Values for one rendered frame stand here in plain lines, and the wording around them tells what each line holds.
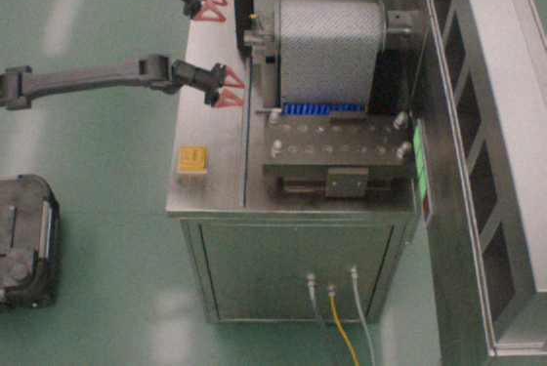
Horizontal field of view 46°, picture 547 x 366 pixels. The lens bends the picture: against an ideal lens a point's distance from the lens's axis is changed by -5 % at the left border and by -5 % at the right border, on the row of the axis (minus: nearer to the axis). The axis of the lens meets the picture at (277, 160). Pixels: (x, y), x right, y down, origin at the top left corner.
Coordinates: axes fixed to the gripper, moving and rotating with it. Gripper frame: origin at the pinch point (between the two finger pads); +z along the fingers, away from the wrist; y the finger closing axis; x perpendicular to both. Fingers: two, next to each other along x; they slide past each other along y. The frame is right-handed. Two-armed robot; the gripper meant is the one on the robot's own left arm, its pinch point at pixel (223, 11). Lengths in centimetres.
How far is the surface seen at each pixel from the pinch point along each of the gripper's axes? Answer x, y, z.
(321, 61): 6.6, 5.7, 26.0
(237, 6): -16.4, -27.7, 15.1
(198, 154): -34.7, 14.7, 18.5
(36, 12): -177, -150, -11
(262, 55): -7.2, -2.0, 17.9
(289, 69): -0.8, 5.6, 21.8
